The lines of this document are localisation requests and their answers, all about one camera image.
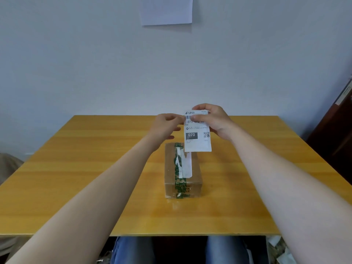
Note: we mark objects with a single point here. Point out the person's right hand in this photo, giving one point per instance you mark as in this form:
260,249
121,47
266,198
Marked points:
220,120

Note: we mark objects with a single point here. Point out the person's left hand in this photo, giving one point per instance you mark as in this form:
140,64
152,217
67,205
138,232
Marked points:
162,127

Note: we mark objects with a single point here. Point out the person's left fingers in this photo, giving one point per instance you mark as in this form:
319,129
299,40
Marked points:
176,118

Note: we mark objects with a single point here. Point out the person's right thumb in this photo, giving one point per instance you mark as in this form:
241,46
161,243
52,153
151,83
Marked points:
198,117

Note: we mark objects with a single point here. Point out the white shipping label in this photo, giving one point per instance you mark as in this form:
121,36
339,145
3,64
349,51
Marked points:
198,137

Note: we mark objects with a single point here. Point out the person's right forearm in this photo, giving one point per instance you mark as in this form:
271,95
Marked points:
283,189

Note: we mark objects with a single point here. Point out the person's left forearm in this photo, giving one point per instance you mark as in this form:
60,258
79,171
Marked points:
104,195

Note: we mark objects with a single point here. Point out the white paper strip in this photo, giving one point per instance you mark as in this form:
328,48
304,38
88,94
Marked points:
186,164

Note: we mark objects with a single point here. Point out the brown cardboard box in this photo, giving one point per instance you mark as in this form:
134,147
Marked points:
192,178

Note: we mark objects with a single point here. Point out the green printed packing tape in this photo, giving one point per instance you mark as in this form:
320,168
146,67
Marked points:
180,188

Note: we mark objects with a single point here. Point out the white paper sheet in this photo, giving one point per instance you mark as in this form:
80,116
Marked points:
166,9

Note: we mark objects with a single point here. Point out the person's right leg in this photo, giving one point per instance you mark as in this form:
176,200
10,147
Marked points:
227,251

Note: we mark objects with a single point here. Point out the person's leg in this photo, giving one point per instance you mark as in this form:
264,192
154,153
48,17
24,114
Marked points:
227,251
132,251

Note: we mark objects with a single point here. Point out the dark brown wooden door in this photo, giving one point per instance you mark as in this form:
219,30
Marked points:
334,134

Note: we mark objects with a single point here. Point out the person's left leg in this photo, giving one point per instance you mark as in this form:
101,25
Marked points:
132,251

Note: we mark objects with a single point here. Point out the pile of paper scraps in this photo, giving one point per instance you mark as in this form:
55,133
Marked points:
280,251

